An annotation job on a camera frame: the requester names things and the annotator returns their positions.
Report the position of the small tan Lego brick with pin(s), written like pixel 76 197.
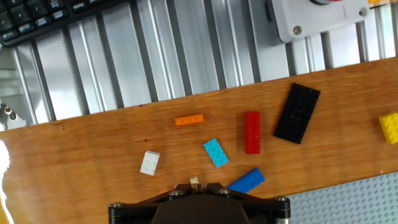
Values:
pixel 194 180

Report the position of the white box red button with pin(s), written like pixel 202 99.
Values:
pixel 317 21

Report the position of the wood pattern table mat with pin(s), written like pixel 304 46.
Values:
pixel 93 149

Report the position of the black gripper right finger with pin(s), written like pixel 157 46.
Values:
pixel 264 208

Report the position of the grey Lego baseplate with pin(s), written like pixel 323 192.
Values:
pixel 342 202

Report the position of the yellow Lego brick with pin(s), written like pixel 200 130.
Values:
pixel 389 128

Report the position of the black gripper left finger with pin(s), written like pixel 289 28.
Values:
pixel 140 208

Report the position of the blue Lego brick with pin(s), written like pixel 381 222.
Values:
pixel 246 180

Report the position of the black Lego plate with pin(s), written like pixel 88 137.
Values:
pixel 297 113

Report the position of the black keyboard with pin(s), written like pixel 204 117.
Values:
pixel 37 18

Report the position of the white Lego brick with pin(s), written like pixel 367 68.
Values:
pixel 150 162

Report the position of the red Lego brick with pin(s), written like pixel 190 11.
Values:
pixel 252 133

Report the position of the orange Lego plate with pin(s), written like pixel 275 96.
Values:
pixel 189 119

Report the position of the cyan Lego plate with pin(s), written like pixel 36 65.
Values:
pixel 216 152

